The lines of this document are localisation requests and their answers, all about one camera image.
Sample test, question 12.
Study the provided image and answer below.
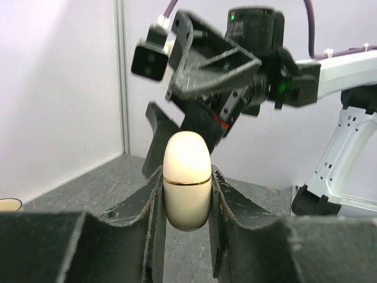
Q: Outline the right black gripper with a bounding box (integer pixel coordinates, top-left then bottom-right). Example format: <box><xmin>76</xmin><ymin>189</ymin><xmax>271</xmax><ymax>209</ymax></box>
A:
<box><xmin>142</xmin><ymin>8</ymin><xmax>265</xmax><ymax>178</ymax></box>

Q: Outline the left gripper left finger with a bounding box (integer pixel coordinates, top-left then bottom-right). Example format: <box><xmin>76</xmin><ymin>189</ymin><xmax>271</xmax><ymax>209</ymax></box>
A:
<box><xmin>1</xmin><ymin>169</ymin><xmax>166</xmax><ymax>282</ymax></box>

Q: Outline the pink earbud charging case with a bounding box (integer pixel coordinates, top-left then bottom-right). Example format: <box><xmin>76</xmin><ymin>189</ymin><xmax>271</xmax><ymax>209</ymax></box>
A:
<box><xmin>163</xmin><ymin>131</ymin><xmax>212</xmax><ymax>232</ymax></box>

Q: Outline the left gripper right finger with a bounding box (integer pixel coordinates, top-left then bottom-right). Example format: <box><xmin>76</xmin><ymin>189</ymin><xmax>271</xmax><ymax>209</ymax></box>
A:
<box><xmin>209</xmin><ymin>167</ymin><xmax>376</xmax><ymax>282</ymax></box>

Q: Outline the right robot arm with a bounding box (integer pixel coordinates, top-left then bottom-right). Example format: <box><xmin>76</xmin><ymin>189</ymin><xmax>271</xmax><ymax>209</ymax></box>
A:
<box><xmin>137</xmin><ymin>6</ymin><xmax>376</xmax><ymax>217</ymax></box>

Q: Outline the beige ceramic cup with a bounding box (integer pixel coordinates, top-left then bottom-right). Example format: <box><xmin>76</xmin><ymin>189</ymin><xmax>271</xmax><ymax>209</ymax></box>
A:
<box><xmin>0</xmin><ymin>198</ymin><xmax>24</xmax><ymax>212</ymax></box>

